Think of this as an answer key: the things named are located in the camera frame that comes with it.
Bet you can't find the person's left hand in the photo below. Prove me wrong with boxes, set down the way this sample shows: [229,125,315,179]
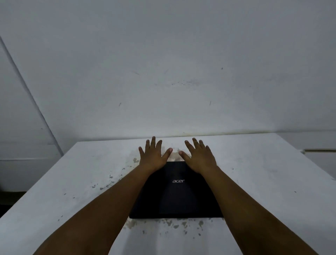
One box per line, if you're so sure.
[138,136,173,172]

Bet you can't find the person's left forearm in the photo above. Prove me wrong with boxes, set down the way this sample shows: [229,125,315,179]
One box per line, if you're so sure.
[34,165,162,255]

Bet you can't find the person's right forearm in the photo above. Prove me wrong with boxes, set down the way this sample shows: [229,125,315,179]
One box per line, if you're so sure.
[197,167,320,255]

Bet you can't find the person's right hand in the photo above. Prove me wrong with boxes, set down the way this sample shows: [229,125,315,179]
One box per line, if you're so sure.
[178,138,219,174]

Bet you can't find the black closed laptop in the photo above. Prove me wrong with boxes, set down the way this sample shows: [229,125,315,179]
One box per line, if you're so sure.
[129,161,224,219]

